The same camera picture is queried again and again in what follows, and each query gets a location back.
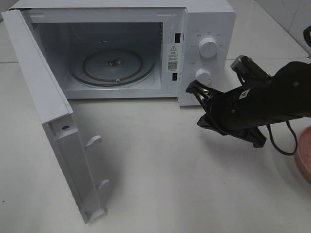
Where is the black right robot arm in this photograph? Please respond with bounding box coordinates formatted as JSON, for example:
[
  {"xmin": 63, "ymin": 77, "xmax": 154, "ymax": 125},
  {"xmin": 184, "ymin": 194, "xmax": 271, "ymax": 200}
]
[{"xmin": 186, "ymin": 55, "xmax": 311, "ymax": 148}]

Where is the lower white timer knob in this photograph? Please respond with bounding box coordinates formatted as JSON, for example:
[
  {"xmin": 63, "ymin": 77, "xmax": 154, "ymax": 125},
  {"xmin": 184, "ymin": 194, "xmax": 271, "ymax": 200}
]
[{"xmin": 195, "ymin": 68, "xmax": 212, "ymax": 86}]

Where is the glass microwave turntable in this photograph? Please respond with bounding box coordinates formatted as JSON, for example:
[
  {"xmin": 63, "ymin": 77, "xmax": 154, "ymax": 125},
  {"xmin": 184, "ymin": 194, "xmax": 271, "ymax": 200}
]
[{"xmin": 70, "ymin": 49, "xmax": 156, "ymax": 87}]

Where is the white microwave oven body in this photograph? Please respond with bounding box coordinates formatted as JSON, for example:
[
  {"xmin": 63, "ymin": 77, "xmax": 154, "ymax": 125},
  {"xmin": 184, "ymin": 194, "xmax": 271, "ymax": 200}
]
[{"xmin": 8, "ymin": 0, "xmax": 236, "ymax": 106}]

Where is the pink round plate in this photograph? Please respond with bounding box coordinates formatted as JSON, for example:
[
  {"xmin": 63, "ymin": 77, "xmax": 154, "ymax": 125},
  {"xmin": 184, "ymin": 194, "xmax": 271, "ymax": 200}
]
[{"xmin": 295, "ymin": 126, "xmax": 311, "ymax": 183}]

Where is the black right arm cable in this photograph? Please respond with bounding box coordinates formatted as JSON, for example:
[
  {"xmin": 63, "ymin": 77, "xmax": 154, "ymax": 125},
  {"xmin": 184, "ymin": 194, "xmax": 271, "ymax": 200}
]
[{"xmin": 266, "ymin": 120, "xmax": 298, "ymax": 155}]

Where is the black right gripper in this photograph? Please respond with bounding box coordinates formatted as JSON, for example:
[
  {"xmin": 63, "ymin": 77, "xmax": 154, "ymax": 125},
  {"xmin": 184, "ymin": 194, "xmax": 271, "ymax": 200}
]
[{"xmin": 186, "ymin": 55, "xmax": 271, "ymax": 148}]

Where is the upper white power knob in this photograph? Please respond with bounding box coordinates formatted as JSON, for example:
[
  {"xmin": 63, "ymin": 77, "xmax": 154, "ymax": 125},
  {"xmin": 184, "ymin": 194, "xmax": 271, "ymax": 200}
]
[{"xmin": 198, "ymin": 35, "xmax": 219, "ymax": 58}]

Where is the white microwave door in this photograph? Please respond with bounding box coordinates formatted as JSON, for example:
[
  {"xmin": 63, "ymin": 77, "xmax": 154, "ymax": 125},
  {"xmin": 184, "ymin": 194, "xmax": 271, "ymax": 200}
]
[{"xmin": 2, "ymin": 10, "xmax": 110, "ymax": 223}]

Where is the white warning label sticker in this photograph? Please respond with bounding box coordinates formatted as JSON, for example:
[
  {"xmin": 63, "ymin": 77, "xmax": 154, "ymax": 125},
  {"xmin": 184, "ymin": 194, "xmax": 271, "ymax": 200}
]
[{"xmin": 166, "ymin": 43, "xmax": 181, "ymax": 72}]

